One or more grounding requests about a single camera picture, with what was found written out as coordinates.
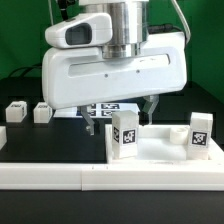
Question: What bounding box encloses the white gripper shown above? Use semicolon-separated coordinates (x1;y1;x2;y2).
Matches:
42;13;187;135

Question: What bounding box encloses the white square tabletop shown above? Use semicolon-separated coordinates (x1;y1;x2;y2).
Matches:
105;125;224;165

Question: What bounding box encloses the white sheet with tags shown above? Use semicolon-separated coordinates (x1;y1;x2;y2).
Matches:
54;103;139;118

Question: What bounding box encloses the white U-shaped fence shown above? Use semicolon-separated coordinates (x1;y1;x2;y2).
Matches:
0;125;224;192

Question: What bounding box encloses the thin white pole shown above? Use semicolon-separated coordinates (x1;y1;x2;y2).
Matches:
48;0;54;25

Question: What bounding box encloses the black cable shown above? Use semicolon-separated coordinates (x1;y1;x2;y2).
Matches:
7;64;44;79

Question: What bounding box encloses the white cable on gripper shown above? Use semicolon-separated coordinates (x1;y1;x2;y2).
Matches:
169;0;192;44

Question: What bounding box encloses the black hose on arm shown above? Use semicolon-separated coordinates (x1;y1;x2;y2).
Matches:
55;0;73;21

